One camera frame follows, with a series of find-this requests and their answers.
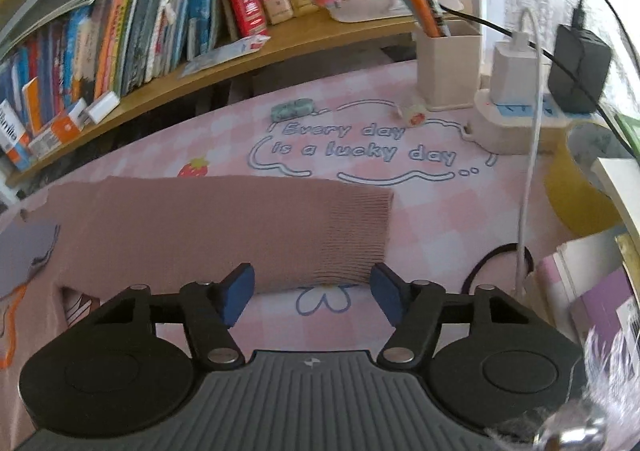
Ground white power adapter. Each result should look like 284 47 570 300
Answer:
489 31 539 107

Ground black power cable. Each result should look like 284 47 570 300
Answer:
437 0 640 158

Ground pink cartoon checkered table mat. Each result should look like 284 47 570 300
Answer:
22 61 570 355

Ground black power adapter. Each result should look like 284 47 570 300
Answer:
548 24 612 114

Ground row of colourful books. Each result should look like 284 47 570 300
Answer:
1 0 221 136

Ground blue white pamphlet on shelf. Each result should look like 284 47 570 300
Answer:
180 34 270 78

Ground orange toothpaste box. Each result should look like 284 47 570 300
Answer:
28 98 87 160

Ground small white red eraser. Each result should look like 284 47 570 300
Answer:
398 104 427 127

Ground pink and purple knit sweater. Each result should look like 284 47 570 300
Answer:
1 176 393 450

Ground white power strip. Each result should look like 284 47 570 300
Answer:
463 89 600 156

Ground stack of notebooks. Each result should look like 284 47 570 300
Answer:
524 159 639 343

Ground yellow tape roll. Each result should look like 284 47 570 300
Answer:
544 120 629 237

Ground wooden bookshelf board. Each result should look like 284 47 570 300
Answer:
6 10 413 188

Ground beige pen holder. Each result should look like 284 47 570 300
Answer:
414 20 482 111

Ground white and orange Obrite box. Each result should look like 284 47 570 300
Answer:
0 99 32 172

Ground green eraser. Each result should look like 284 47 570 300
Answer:
270 98 316 123

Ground black hair tie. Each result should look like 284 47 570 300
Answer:
459 242 536 296

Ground white charging cable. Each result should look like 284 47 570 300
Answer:
514 8 547 297

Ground white charger block on shelf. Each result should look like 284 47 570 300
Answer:
84 92 120 125

